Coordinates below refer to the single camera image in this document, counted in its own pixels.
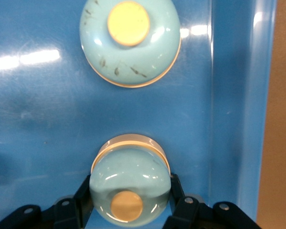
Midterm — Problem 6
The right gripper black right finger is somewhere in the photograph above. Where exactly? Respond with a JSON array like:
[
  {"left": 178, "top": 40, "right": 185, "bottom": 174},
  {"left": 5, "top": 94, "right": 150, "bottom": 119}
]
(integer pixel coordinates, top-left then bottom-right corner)
[{"left": 162, "top": 174, "right": 260, "bottom": 229}]

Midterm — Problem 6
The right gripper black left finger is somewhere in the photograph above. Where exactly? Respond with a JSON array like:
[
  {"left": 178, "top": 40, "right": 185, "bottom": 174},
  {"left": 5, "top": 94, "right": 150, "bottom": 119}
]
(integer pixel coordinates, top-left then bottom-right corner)
[{"left": 0, "top": 175, "right": 93, "bottom": 229}]

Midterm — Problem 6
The light blue call bell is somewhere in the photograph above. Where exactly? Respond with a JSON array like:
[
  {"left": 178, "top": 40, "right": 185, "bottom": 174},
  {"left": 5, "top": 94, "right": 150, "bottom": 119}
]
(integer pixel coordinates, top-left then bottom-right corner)
[
  {"left": 79, "top": 0, "right": 182, "bottom": 89},
  {"left": 89, "top": 133, "right": 172, "bottom": 228}
]

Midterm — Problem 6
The blue plastic tray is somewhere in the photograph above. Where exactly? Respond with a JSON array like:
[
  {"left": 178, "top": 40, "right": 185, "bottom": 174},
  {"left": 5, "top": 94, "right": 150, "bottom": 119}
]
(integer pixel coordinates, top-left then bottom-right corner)
[{"left": 0, "top": 0, "right": 278, "bottom": 229}]

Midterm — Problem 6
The brown table cover mat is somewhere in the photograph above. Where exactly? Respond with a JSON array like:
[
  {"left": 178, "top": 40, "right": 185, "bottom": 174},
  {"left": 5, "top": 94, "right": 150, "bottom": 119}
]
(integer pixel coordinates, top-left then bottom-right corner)
[{"left": 256, "top": 0, "right": 286, "bottom": 229}]

